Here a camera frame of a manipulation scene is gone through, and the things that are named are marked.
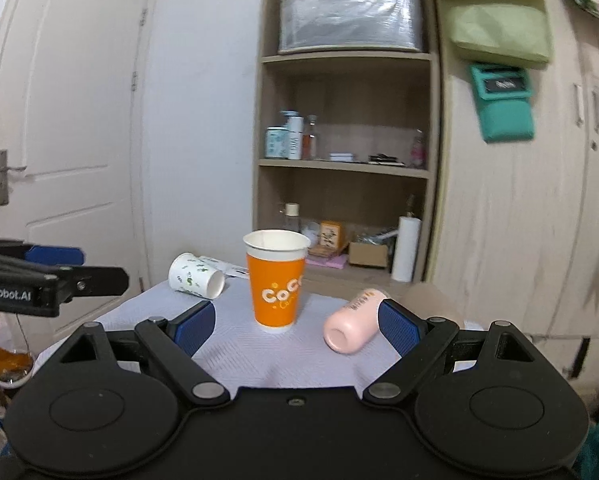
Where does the white quilted table cloth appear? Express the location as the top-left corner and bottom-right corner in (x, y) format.
(32, 274), (486, 396)

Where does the white door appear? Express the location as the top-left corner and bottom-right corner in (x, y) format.
(0, 0), (161, 340)

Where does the small pink bottle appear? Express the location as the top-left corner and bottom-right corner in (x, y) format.
(410, 130), (425, 169)

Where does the small cardboard box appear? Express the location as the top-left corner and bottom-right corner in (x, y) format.
(348, 242), (388, 269)

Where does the wooden shelf unit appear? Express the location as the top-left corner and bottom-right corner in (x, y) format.
(253, 0), (441, 281)

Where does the silver wrapped box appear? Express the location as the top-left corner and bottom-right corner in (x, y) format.
(279, 0), (423, 53)

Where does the taupe brown tumbler cup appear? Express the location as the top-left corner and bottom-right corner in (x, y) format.
(399, 283), (464, 327)

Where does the white green-patterned paper cup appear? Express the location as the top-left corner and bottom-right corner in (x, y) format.
(168, 252), (226, 299)

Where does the amber glass bottle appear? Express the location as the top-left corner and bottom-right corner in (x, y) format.
(301, 115), (317, 160)

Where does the clear bottle beige cap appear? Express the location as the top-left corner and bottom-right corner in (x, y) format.
(284, 203), (301, 233)

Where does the wooden wardrobe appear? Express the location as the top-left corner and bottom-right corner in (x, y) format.
(427, 0), (599, 391)

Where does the teal wall pouch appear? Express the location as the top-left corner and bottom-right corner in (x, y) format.
(470, 63), (535, 143)

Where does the teal white tissue canister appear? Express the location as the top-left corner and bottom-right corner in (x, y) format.
(265, 127), (289, 159)

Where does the pink flat pad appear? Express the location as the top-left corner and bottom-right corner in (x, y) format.
(306, 254), (347, 270)

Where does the orange coco paper cup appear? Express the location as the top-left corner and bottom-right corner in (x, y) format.
(243, 230), (310, 333)

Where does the yellow patterned small box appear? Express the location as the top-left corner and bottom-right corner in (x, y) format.
(319, 221), (344, 249)

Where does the white paper towel roll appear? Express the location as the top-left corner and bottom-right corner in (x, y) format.
(392, 217), (421, 283)

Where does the white spray bottle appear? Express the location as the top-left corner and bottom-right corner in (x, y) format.
(283, 110), (304, 160)

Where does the light green wall pouch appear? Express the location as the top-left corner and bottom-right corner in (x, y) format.
(438, 0), (553, 68)

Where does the pink tumbler cup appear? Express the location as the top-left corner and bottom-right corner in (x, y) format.
(323, 288), (388, 354)

